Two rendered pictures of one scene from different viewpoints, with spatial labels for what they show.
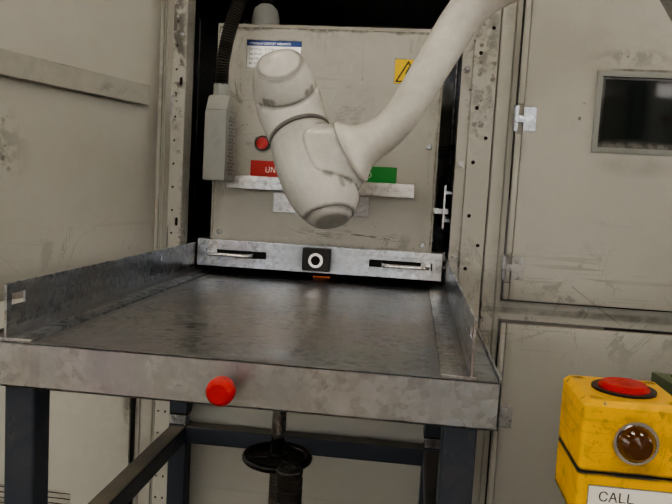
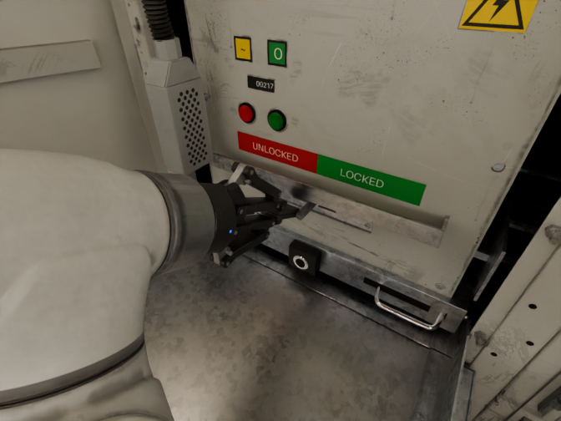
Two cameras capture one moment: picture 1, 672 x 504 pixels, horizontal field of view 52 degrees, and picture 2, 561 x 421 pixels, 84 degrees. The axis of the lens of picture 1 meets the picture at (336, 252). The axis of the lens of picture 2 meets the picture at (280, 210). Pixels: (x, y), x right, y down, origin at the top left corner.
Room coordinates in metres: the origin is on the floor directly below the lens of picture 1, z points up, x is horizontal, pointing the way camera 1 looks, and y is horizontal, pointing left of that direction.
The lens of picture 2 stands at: (1.09, -0.11, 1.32)
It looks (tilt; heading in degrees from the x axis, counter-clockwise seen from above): 37 degrees down; 27
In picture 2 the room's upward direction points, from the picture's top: straight up
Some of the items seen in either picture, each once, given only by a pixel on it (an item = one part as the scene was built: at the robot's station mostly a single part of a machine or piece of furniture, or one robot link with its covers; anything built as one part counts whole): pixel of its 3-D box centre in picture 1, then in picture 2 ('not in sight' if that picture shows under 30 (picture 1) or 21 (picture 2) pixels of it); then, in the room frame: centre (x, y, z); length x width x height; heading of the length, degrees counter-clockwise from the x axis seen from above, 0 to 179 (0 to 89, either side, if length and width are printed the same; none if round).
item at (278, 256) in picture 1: (318, 258); (313, 246); (1.51, 0.04, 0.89); 0.54 x 0.05 x 0.06; 84
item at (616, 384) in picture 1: (623, 392); not in sight; (0.55, -0.24, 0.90); 0.04 x 0.04 x 0.02
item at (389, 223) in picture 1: (324, 142); (319, 125); (1.50, 0.04, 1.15); 0.48 x 0.01 x 0.48; 84
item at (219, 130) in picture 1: (220, 138); (182, 116); (1.45, 0.25, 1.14); 0.08 x 0.05 x 0.17; 174
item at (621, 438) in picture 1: (638, 446); not in sight; (0.50, -0.24, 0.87); 0.03 x 0.01 x 0.03; 84
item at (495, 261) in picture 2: (458, 206); (527, 224); (1.57, -0.27, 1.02); 0.30 x 0.08 x 0.09; 174
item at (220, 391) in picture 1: (223, 388); not in sight; (0.76, 0.12, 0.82); 0.04 x 0.03 x 0.03; 174
